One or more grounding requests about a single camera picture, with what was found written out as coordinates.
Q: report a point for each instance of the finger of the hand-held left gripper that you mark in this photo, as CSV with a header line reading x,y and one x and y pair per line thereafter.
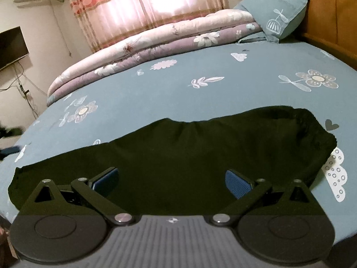
x,y
9,151

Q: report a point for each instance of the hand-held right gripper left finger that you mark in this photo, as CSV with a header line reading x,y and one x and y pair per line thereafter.
x,y
107,180

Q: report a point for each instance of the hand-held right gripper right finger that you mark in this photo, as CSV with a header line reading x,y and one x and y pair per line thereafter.
x,y
237,184

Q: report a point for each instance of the folded pink purple floral quilt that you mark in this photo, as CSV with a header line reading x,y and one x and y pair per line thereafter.
x,y
153,44

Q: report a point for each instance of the teal printed pillow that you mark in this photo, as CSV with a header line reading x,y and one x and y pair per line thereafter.
x,y
273,14

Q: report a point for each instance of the pink patterned curtain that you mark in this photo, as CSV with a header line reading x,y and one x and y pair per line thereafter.
x,y
139,8

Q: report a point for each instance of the wooden headboard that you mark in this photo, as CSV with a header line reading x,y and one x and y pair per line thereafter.
x,y
334,14

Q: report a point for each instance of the wall television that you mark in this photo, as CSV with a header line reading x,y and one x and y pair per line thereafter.
x,y
12,48

